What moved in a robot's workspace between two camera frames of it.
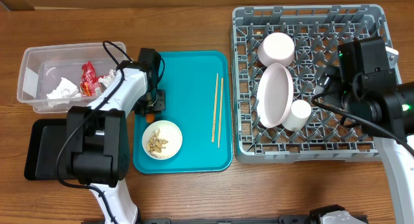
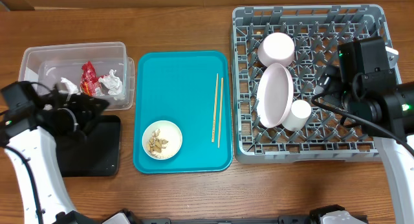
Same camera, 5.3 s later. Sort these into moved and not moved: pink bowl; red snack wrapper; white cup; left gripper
Moved: left gripper
Not moved: red snack wrapper; pink bowl; white cup
